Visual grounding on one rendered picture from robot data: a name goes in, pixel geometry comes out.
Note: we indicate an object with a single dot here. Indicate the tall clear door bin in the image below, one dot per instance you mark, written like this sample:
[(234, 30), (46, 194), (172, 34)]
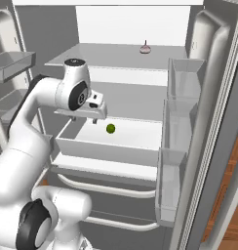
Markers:
[(171, 188)]

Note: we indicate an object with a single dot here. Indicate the grey fridge cabinet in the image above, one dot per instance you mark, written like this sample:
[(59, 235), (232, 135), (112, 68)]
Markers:
[(52, 32)]

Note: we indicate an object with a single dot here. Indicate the green lime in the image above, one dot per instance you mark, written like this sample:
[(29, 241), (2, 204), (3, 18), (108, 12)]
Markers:
[(111, 128)]

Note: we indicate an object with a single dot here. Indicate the pink garlic bulb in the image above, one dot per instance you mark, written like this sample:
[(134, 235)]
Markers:
[(145, 49)]

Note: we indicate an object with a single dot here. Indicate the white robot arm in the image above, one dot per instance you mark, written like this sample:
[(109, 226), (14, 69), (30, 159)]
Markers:
[(23, 156)]

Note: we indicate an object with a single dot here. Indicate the grey fridge shelf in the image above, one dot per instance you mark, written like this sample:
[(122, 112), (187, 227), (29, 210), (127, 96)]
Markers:
[(117, 55)]

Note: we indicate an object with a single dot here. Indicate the small clear door bin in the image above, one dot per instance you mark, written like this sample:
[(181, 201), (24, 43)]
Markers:
[(186, 78)]

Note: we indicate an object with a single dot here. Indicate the white fridge drawer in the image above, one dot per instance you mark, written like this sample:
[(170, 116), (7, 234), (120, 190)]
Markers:
[(124, 146)]

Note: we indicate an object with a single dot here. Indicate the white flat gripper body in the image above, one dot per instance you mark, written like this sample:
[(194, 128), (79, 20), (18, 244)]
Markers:
[(91, 112)]

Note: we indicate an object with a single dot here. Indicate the grey freezer drawer front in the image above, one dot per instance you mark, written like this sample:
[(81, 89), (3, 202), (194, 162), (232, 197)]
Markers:
[(124, 203), (124, 239)]

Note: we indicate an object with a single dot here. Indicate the medium clear door bin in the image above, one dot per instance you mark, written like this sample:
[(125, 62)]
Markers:
[(178, 127)]

